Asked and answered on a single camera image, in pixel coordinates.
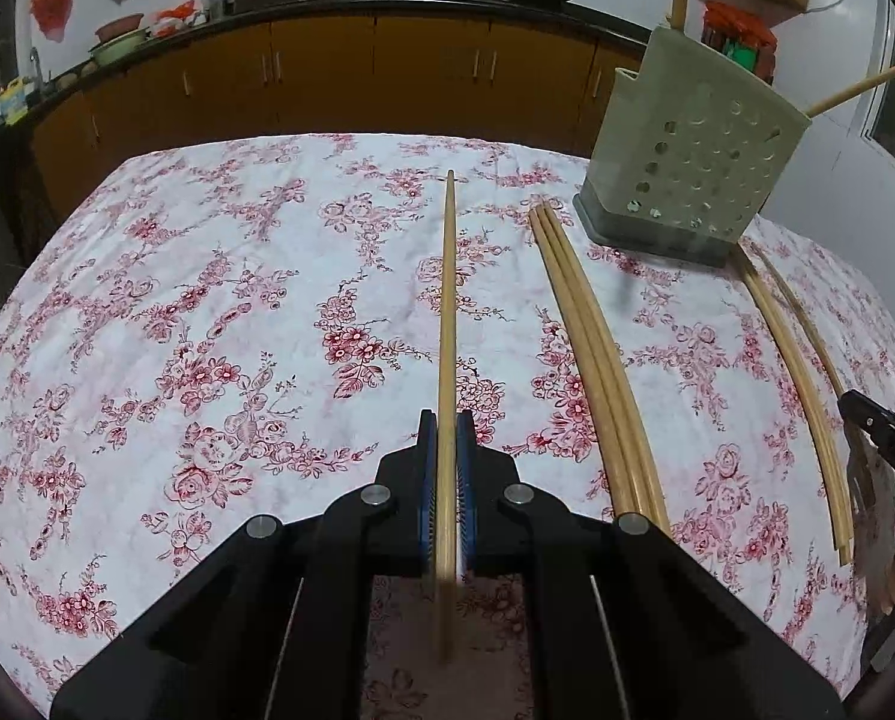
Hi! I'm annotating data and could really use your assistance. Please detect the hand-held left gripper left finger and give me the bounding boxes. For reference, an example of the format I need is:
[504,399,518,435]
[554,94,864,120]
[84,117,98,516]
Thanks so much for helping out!
[49,409,441,720]

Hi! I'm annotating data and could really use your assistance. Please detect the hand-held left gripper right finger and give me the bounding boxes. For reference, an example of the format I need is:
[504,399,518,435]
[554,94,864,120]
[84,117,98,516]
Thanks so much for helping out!
[456,409,848,720]

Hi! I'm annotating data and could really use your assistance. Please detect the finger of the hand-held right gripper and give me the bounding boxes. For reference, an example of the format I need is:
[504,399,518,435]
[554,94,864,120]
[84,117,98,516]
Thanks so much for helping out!
[839,388,895,492]

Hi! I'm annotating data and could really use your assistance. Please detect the perforated beige chopstick holder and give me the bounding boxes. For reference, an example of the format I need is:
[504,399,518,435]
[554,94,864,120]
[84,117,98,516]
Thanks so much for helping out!
[573,24,812,269]

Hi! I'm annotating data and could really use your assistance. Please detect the red floral tablecloth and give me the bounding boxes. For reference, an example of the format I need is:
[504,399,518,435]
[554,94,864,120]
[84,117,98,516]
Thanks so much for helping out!
[0,133,895,720]

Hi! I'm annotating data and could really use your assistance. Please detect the orange lower kitchen cabinets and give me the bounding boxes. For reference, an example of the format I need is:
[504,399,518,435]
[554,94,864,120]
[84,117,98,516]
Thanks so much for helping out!
[31,11,643,222]

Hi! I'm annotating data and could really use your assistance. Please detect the red plastic bag over canisters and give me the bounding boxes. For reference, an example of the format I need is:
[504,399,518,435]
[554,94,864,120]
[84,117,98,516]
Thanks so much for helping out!
[701,0,779,83]

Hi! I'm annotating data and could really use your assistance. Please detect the black kitchen countertop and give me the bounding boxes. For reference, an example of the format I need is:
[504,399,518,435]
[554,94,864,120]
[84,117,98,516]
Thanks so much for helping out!
[0,0,647,158]

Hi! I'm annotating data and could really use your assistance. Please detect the orange plastic bag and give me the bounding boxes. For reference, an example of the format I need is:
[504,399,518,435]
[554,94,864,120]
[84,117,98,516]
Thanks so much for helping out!
[151,4,206,38]

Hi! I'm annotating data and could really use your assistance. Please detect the green basin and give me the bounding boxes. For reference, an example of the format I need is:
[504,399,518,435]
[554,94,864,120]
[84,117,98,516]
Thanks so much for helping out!
[87,28,152,67]

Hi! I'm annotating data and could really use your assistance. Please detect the red basin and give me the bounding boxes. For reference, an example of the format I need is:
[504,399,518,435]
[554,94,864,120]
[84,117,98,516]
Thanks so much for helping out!
[94,13,146,42]

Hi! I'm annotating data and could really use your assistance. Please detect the yellow dish soap bottle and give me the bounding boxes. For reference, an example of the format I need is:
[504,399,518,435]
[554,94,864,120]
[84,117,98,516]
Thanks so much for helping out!
[0,79,32,125]

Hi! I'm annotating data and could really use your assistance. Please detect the red plastic bag on wall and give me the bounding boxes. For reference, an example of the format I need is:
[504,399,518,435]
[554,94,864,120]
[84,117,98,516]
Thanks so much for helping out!
[28,0,77,38]

